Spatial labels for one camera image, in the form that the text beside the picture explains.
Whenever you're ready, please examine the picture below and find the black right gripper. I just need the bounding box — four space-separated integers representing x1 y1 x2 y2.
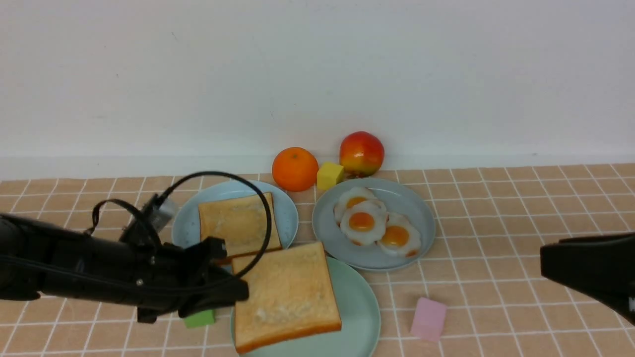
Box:
540 232 635 324

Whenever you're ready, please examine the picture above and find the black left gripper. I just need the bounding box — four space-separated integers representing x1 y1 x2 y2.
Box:
89 237 250 323

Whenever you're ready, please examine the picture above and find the toast slice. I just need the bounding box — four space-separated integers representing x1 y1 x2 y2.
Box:
233 241 343 355
198 195 267 263

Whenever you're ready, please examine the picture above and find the fried egg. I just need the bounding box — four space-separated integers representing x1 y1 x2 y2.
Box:
377 212 422 258
339 199 388 246
333 187 378 225

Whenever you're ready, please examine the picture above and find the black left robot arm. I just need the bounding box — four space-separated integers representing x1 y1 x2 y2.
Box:
1 214 249 324

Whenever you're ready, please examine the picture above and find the green cube block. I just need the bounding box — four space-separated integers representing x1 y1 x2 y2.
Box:
182 310 216 329

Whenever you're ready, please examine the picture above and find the light blue plate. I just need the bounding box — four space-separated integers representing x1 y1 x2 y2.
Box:
172 180 299 273

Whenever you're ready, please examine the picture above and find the tan checkered tablecloth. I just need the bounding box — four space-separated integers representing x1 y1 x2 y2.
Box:
0 163 635 357

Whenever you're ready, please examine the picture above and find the orange fruit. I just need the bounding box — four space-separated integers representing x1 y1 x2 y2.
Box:
271 147 319 192

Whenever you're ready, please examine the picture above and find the yellow cube block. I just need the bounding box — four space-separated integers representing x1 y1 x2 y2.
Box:
316 161 345 191

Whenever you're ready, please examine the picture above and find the mint green plate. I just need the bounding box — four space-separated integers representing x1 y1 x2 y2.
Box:
246 257 381 357

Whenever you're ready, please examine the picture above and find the pink cube block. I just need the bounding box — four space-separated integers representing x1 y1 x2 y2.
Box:
410 297 447 343

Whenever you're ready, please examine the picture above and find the red yellow apple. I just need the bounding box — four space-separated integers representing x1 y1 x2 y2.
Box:
339 131 385 179

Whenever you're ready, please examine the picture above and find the grey-blue plate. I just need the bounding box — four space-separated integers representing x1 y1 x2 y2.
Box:
312 178 436 271

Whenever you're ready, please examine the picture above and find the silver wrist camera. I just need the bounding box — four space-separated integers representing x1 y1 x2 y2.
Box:
121 193 178 243

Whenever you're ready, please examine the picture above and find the black cable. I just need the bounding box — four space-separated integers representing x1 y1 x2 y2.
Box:
87 171 273 278

